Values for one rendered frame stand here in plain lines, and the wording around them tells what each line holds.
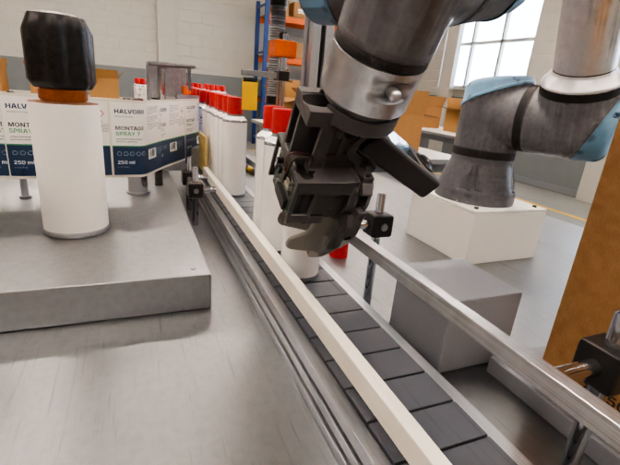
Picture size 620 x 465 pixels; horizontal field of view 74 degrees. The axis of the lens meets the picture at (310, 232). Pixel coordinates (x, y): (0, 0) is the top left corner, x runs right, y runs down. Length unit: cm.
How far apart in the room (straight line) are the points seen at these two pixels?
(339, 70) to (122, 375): 35
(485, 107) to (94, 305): 69
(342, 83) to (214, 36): 818
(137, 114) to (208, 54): 759
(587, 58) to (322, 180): 50
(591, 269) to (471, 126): 47
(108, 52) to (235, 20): 228
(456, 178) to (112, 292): 62
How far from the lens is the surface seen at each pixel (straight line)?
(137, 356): 49
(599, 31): 76
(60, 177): 67
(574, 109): 78
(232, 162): 89
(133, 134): 89
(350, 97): 33
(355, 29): 31
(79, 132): 66
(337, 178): 37
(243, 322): 54
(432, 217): 87
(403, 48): 31
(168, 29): 829
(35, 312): 56
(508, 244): 88
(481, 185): 83
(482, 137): 83
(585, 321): 44
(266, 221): 60
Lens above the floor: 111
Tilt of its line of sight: 19 degrees down
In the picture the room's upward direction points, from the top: 5 degrees clockwise
